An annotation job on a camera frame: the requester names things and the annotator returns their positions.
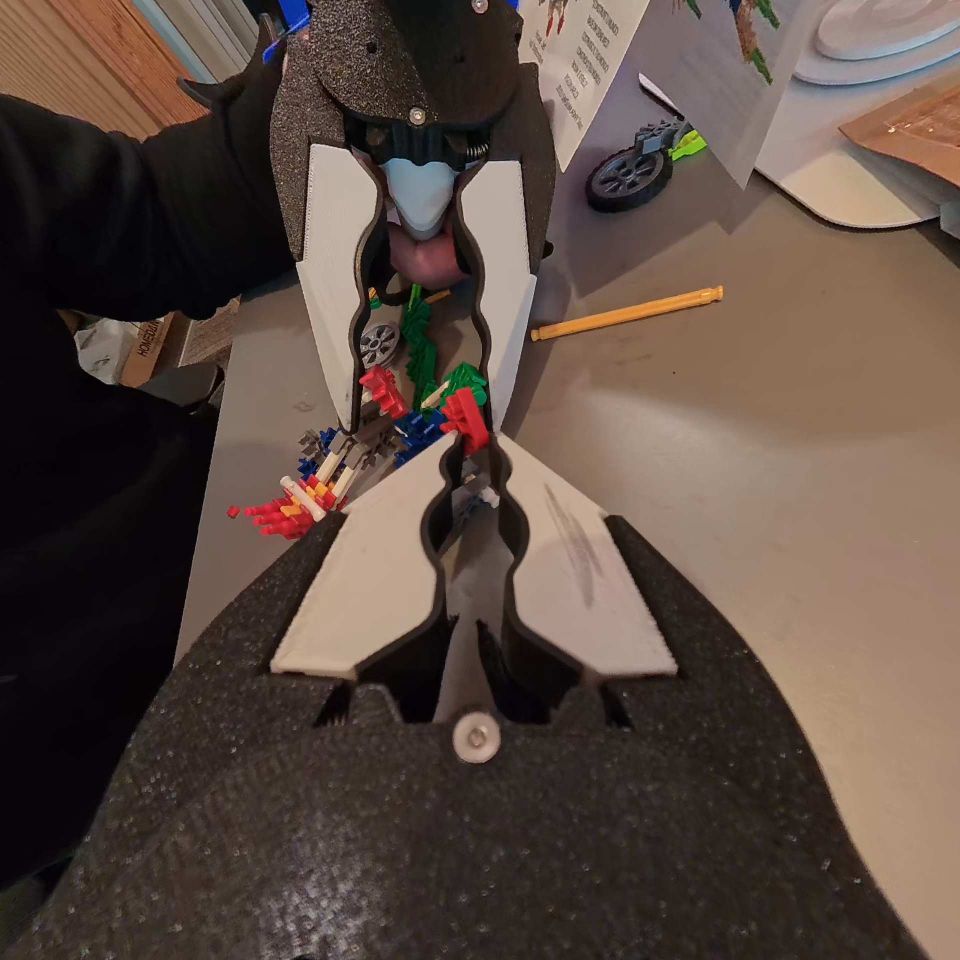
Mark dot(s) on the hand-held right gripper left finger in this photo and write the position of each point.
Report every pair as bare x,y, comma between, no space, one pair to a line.
360,592

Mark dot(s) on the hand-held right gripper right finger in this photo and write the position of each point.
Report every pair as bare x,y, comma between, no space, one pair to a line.
592,592

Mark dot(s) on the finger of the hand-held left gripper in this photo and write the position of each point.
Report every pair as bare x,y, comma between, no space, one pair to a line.
502,247
330,247

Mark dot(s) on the blue and green toy model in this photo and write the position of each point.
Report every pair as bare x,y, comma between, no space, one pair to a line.
416,337

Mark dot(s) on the person's left hand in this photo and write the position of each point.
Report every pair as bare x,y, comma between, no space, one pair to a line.
232,165

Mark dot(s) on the grey wheel hub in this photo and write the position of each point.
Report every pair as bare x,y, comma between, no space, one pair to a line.
379,346

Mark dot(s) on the toy wheel assembly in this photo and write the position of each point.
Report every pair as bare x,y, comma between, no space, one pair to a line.
626,180

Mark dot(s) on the long yellow rod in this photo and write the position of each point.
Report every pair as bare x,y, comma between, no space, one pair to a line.
626,315

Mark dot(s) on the blue and grey connector stack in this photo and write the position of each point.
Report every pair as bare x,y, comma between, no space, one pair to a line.
328,436

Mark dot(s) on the white instruction booklet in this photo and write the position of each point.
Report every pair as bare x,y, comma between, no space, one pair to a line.
585,75

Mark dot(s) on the cardboard box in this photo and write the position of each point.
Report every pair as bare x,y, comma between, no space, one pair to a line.
150,356

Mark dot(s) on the white plastic bag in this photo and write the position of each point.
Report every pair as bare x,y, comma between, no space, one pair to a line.
101,349

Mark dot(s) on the person's black clothed body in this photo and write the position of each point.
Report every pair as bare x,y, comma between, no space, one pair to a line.
75,600

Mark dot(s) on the white and pale blue stand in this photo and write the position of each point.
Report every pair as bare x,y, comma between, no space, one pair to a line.
862,180

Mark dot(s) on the brown toy parts bag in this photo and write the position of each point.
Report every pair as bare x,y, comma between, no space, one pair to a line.
915,127

